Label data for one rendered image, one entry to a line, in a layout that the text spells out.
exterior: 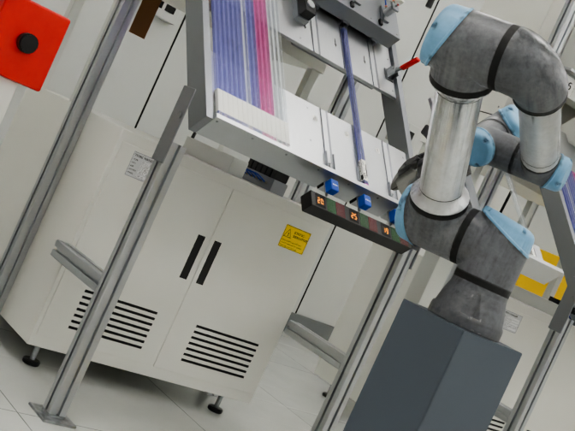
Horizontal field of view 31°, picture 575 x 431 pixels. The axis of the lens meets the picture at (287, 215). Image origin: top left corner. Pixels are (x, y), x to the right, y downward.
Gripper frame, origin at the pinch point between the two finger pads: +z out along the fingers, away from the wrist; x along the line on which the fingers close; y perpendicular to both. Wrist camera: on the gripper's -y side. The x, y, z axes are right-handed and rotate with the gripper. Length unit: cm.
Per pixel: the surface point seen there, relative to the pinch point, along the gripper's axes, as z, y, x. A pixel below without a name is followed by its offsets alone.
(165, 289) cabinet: 61, 7, -20
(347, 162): 9.9, -9.9, -4.3
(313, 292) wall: 186, -101, 164
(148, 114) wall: 155, -134, 43
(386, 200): 8.4, -2.3, 6.5
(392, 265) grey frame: 21.3, 5.0, 21.4
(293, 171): 12.8, -2.2, -20.1
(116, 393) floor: 81, 29, -21
